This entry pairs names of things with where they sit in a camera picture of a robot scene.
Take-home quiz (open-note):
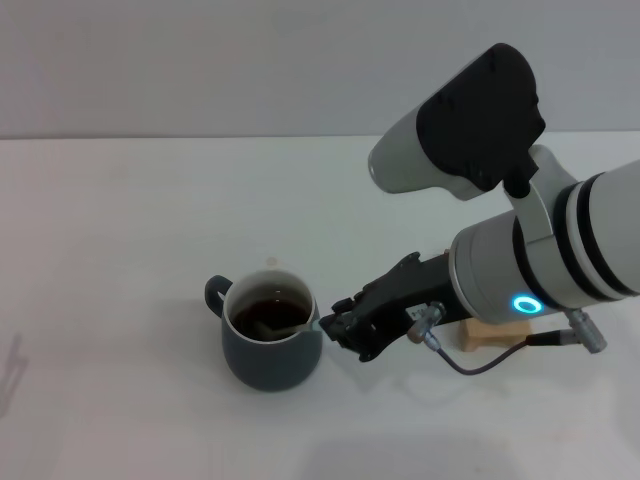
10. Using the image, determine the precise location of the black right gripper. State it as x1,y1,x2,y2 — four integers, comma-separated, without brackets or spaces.
318,251,472,363

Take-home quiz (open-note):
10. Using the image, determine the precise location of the blue handled metal spoon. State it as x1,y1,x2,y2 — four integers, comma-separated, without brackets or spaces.
251,318,322,342

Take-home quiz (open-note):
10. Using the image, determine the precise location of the dark grey ceramic cup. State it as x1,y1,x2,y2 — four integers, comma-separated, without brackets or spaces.
203,269,323,394

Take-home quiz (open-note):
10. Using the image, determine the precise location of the dark coffee liquid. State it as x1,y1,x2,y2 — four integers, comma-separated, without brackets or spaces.
230,298,311,342

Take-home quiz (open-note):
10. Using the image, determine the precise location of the pale notched wooden block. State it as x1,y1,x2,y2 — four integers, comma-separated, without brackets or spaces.
459,318,534,354

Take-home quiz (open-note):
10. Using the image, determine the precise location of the grey cable with metal plugs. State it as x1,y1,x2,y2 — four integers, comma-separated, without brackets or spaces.
406,299,609,377

